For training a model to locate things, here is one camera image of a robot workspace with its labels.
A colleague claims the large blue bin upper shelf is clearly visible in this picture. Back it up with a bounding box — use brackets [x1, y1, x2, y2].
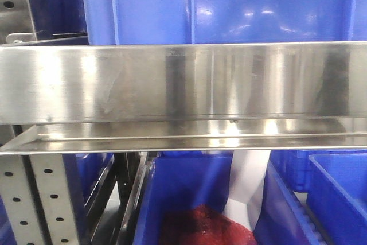
[84, 0, 366, 45]

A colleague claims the stainless steel shelf beam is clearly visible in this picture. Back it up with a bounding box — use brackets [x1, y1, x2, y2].
[1, 41, 366, 155]

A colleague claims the blue tray far right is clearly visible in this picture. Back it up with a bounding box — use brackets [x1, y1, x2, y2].
[307, 153, 366, 244]

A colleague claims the blue bin with red item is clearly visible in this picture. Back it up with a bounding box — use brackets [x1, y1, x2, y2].
[134, 153, 233, 244]

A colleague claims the white paper sheet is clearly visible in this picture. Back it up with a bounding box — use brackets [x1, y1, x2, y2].
[223, 150, 270, 231]

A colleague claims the red mesh bag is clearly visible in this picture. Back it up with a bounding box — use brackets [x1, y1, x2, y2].
[158, 204, 257, 244]

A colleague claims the blue bin lower right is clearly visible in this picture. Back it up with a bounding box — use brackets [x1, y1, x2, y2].
[254, 149, 366, 244]

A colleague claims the dark blue bin upper left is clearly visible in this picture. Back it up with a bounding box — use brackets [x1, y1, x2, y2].
[30, 0, 87, 38]

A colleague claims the perforated steel shelf post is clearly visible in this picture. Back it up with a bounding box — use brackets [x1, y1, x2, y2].
[1, 154, 91, 244]

